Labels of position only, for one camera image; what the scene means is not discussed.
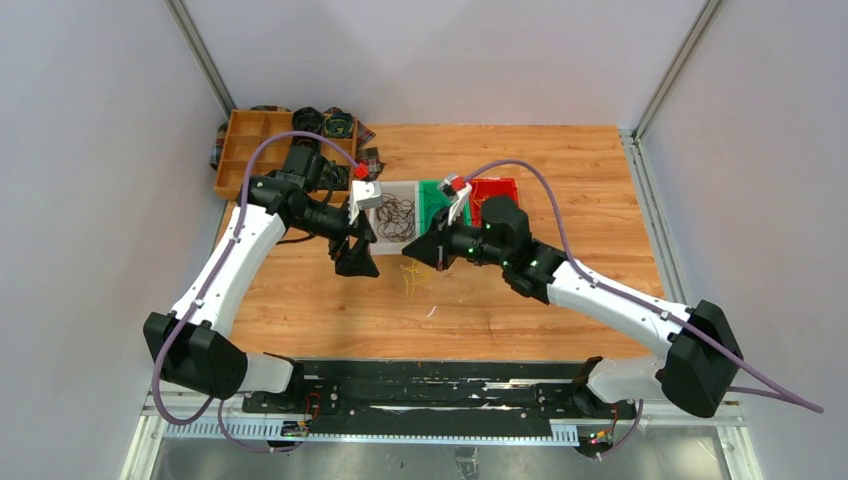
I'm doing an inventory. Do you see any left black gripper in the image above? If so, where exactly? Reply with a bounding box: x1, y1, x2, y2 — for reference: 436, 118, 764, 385
293, 199, 381, 276

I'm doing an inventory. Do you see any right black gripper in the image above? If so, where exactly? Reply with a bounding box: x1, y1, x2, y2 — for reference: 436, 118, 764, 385
403, 205, 508, 272

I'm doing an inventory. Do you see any yellow wire tangle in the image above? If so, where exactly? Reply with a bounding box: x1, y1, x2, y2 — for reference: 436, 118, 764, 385
399, 258, 435, 297

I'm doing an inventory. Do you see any brown wire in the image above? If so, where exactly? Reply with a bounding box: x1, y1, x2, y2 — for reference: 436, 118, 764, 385
375, 192, 419, 243

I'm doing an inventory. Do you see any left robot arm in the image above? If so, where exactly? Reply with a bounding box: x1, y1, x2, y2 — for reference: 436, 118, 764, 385
143, 147, 381, 413

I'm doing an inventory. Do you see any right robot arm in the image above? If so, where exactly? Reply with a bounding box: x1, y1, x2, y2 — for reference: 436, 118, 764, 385
402, 196, 743, 418

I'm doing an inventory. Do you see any green plastic bin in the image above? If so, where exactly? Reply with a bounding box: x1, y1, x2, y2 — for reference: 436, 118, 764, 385
418, 180, 452, 233

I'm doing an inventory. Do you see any white plastic bin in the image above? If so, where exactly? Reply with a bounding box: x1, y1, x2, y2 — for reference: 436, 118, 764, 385
368, 181, 421, 256

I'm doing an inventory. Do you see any red plastic bin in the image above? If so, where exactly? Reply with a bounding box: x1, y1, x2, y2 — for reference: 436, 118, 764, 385
470, 178, 519, 227

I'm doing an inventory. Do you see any rolled green cloth top right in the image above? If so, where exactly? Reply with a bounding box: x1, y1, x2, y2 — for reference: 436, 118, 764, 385
323, 110, 356, 139

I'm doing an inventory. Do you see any rolled dark cloth top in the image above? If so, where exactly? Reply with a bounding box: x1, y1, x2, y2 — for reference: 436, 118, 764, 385
291, 106, 325, 135

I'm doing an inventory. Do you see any wooden compartment tray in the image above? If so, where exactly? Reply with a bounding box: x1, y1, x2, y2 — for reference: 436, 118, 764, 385
213, 109, 360, 203

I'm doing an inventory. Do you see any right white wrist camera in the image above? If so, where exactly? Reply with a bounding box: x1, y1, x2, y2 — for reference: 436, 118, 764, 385
438, 174, 472, 226

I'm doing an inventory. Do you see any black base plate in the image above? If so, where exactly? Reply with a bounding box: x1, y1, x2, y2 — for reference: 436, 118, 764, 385
241, 360, 636, 439

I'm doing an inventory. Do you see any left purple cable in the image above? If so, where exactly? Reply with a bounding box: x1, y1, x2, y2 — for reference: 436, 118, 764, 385
150, 131, 369, 455

